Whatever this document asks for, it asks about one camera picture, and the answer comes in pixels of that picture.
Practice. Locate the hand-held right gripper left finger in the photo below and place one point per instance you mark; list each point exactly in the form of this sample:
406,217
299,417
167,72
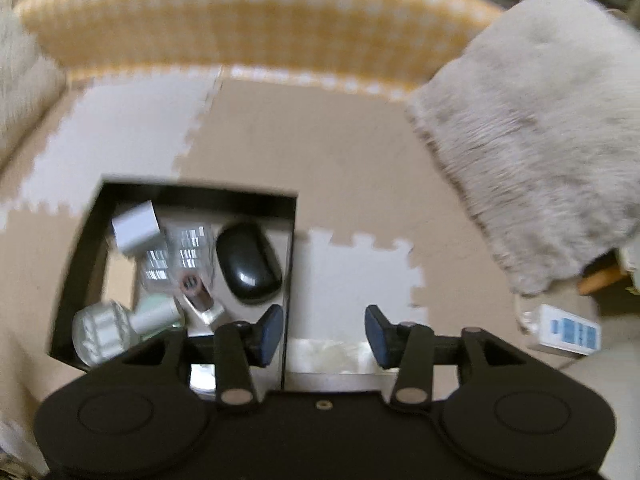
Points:
269,335

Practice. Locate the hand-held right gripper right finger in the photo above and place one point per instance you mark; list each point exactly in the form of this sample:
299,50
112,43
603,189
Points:
379,335

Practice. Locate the black oval case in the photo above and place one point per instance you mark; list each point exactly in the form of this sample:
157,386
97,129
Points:
247,262

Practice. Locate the brown lipstick tube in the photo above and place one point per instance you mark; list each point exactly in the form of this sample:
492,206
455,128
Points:
197,295

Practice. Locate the clear plastic case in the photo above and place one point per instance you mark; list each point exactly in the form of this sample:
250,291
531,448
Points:
175,255

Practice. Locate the black box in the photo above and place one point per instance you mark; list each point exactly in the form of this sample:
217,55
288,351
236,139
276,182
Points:
200,197

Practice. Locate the round glass jar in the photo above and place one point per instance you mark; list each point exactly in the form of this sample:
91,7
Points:
102,332

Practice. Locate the white cube charger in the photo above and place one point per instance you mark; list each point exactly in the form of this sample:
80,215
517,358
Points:
135,227

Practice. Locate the white foam mat tile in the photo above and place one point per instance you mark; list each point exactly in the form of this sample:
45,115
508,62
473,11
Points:
360,280
125,130

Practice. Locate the beige foam mat tile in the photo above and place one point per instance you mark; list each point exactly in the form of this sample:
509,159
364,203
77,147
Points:
325,160

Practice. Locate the white and blue power strip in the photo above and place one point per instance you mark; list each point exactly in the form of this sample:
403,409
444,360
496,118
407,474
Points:
565,330

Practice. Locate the white fluffy pillow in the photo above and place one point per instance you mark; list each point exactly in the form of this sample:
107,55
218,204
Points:
22,80
540,125

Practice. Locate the yellow checked blanket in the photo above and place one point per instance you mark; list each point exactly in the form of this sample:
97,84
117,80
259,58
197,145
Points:
260,20

